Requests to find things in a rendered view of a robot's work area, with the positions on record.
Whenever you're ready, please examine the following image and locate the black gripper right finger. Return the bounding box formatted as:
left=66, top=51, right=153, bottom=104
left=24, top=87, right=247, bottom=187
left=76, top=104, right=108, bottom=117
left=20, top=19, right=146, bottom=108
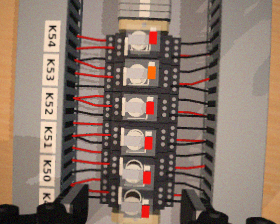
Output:
left=180, top=189, right=276, bottom=224

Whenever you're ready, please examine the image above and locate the black relay socket row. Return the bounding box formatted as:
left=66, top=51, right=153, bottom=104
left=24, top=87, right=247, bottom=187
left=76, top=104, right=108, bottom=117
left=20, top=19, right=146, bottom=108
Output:
left=100, top=32, right=181, bottom=211

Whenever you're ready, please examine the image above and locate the grey mounting plate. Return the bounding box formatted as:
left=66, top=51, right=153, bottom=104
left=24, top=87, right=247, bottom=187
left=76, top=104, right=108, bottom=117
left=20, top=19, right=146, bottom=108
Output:
left=76, top=0, right=208, bottom=224

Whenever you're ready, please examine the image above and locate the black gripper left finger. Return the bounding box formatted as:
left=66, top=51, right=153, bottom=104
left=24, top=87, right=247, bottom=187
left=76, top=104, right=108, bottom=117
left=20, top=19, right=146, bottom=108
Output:
left=0, top=184, right=89, bottom=224

